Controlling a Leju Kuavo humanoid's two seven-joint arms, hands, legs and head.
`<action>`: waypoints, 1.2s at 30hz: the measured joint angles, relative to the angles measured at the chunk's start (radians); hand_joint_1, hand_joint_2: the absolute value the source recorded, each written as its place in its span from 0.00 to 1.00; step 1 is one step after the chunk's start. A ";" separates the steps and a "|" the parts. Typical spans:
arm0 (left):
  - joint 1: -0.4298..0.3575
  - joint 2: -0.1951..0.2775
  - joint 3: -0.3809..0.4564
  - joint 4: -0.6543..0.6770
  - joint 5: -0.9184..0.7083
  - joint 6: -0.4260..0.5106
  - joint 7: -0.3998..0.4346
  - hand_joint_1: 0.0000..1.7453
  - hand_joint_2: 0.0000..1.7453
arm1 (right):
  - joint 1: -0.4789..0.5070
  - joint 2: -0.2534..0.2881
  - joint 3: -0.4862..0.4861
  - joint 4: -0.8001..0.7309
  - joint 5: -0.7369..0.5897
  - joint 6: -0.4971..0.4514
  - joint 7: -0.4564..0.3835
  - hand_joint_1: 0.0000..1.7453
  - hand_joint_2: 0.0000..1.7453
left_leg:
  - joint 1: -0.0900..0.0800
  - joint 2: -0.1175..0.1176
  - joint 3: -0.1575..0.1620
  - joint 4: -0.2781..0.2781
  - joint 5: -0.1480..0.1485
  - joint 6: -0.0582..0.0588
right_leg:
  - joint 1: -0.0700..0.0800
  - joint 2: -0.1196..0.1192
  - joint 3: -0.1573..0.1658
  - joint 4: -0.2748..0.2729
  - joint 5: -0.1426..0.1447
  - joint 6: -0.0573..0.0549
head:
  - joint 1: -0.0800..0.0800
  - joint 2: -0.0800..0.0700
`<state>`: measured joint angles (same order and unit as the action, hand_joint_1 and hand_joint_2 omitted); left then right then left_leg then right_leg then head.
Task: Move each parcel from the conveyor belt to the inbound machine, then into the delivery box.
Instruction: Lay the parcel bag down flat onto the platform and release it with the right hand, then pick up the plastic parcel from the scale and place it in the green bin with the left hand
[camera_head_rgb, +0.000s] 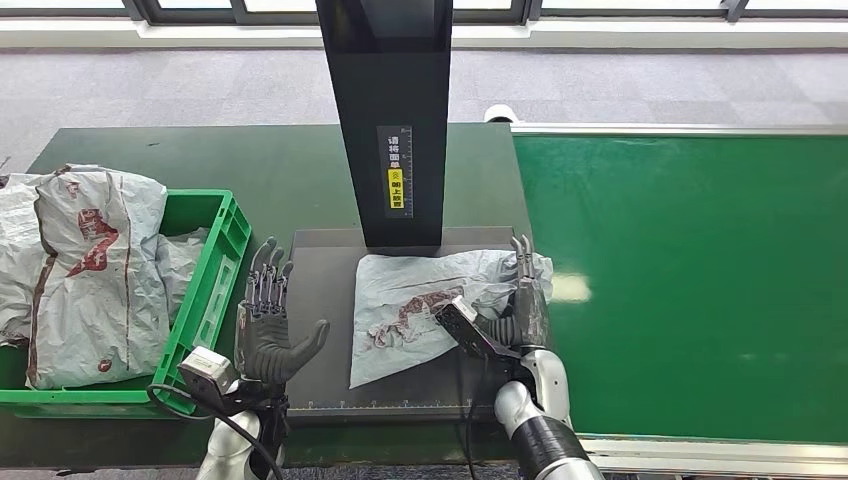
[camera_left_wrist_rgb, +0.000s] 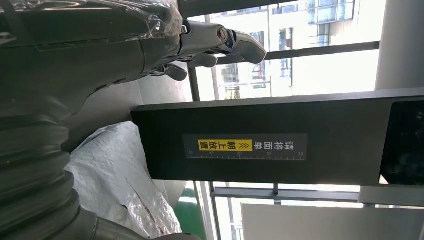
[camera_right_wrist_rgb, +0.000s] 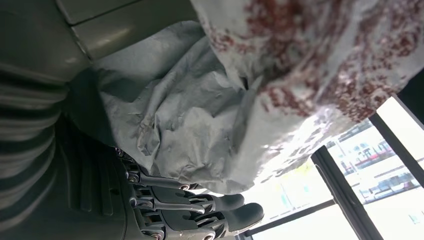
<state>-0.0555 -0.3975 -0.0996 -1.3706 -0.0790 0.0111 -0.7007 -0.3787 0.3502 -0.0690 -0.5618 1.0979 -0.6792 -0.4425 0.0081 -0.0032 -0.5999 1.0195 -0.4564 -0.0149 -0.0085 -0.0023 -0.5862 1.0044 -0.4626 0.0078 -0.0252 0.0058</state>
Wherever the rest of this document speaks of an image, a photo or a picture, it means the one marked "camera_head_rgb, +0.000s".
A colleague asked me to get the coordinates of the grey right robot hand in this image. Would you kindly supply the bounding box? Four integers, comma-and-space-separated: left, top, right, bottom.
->
475, 234, 552, 351

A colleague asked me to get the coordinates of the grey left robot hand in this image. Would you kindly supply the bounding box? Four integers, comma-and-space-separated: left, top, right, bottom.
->
235, 237, 331, 387

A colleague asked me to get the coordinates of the grey mailer bag red print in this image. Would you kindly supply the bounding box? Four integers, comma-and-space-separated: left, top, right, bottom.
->
153, 227, 209, 327
25, 164, 170, 391
349, 248, 554, 390

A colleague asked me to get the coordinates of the green conveyor belt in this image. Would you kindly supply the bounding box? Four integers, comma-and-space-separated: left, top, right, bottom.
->
513, 134, 848, 444

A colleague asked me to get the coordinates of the black inbound scanner machine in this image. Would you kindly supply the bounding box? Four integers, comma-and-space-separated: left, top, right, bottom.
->
286, 0, 539, 425

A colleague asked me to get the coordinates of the green plastic crate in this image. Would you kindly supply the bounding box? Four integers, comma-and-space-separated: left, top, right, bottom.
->
0, 188, 253, 419

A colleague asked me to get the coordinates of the white plastic mailer bag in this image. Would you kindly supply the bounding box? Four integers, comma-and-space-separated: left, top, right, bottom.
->
0, 173, 51, 347

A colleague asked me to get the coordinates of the white window sill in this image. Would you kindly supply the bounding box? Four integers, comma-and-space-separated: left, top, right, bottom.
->
0, 18, 848, 52

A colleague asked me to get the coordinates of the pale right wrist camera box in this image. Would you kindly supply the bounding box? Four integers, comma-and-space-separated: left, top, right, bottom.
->
435, 296, 521, 362

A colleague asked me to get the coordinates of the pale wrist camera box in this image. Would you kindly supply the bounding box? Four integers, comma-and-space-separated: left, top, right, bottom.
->
435, 296, 521, 362
177, 345, 240, 412

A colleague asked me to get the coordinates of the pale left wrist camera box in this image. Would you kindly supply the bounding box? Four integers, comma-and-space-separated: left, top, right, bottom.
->
177, 345, 240, 412

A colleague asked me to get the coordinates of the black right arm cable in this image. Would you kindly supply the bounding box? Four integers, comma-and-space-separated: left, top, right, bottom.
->
463, 357, 492, 480

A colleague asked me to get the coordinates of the aluminium conveyor frame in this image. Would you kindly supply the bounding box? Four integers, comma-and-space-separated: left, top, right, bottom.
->
510, 121, 848, 480

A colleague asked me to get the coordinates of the dark window frame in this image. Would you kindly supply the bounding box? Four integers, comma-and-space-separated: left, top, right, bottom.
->
0, 0, 848, 26

